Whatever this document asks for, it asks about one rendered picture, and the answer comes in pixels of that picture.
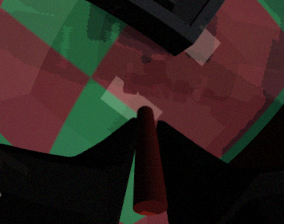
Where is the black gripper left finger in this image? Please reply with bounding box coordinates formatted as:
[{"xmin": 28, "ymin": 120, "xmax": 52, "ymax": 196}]
[{"xmin": 0, "ymin": 117, "xmax": 138, "ymax": 224}]

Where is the dark red peg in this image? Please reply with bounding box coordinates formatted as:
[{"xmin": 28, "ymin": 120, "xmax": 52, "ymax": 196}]
[{"xmin": 133, "ymin": 105, "xmax": 169, "ymax": 216}]

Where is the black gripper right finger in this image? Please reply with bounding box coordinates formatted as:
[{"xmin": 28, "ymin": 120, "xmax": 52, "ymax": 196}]
[{"xmin": 155, "ymin": 121, "xmax": 284, "ymax": 224}]

